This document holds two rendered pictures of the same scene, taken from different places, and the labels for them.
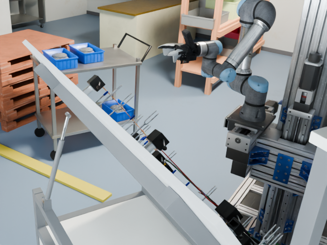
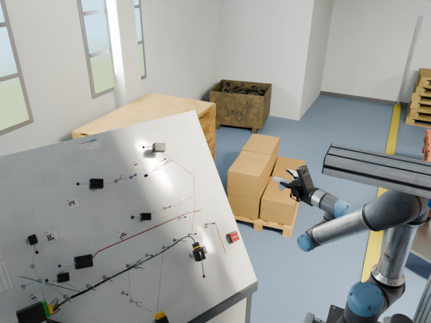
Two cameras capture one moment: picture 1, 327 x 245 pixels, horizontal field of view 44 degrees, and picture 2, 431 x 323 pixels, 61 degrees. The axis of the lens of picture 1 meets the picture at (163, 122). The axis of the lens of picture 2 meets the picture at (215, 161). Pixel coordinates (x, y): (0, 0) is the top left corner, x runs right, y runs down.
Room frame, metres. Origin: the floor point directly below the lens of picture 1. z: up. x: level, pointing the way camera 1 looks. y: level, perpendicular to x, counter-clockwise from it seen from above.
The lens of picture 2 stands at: (1.54, -1.41, 2.41)
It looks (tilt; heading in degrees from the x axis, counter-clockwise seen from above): 28 degrees down; 87
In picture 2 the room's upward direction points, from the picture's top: 1 degrees clockwise
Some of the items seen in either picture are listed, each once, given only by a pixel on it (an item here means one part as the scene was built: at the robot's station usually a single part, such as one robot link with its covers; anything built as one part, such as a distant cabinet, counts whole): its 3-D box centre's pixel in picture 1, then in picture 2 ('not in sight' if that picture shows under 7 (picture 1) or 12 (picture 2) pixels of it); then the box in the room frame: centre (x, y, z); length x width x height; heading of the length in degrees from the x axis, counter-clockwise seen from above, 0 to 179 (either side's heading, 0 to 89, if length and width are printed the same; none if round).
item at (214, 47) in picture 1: (210, 48); (335, 207); (2.08, -0.22, 1.56); 0.11 x 0.08 x 0.09; 126
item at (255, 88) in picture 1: (256, 89); (364, 304); (2.13, -0.51, 1.33); 0.13 x 0.12 x 0.14; 36
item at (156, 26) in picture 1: (152, 25); not in sight; (7.57, 0.35, 0.41); 2.32 x 0.74 x 0.83; 151
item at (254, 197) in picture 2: not in sight; (270, 180); (2.31, 2.03, 0.32); 1.08 x 0.77 x 0.64; 63
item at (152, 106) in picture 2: not in sight; (151, 157); (0.99, 2.25, 0.50); 1.42 x 0.98 x 1.01; 61
